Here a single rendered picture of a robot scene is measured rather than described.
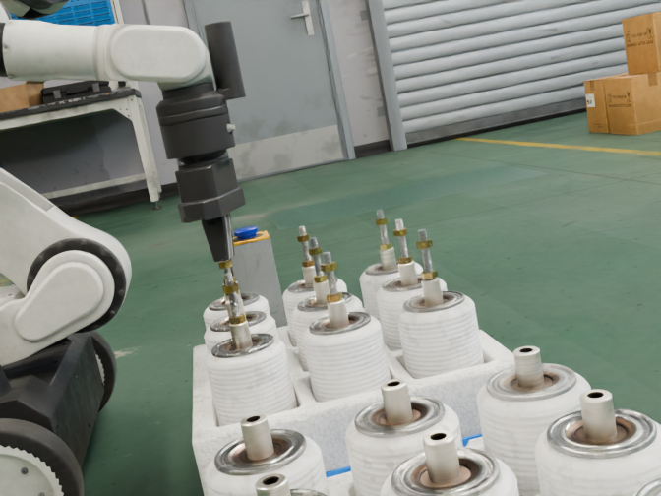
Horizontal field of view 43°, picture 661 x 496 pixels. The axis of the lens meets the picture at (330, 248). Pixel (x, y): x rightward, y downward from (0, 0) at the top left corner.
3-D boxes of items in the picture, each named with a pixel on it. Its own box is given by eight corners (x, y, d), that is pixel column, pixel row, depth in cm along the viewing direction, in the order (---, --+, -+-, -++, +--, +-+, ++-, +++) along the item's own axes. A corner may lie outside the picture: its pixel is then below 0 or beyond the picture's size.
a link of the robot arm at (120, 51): (205, 83, 99) (89, 79, 97) (208, 85, 108) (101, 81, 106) (205, 27, 98) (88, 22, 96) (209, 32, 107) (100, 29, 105)
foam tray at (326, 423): (225, 589, 95) (191, 442, 91) (216, 453, 133) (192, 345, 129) (548, 503, 99) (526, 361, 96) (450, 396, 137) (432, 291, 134)
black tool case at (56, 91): (44, 107, 548) (40, 92, 546) (109, 95, 559) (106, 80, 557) (43, 105, 516) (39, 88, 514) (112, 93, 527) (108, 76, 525)
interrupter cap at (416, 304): (390, 311, 102) (390, 306, 102) (435, 293, 107) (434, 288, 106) (433, 318, 96) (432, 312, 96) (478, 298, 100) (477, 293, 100)
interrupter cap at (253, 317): (274, 313, 112) (273, 308, 112) (254, 331, 105) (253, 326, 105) (224, 318, 115) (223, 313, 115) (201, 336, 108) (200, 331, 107)
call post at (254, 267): (266, 426, 139) (226, 247, 134) (262, 412, 146) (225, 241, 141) (307, 416, 140) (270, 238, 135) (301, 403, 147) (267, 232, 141)
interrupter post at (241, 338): (231, 353, 97) (225, 327, 97) (236, 346, 100) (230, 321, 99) (251, 350, 97) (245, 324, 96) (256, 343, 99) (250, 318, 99)
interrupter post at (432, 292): (420, 307, 102) (416, 280, 101) (434, 301, 103) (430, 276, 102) (434, 309, 100) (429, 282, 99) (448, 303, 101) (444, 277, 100)
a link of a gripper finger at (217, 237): (211, 261, 108) (202, 215, 107) (234, 258, 107) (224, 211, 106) (207, 264, 107) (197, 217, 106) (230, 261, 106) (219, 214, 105)
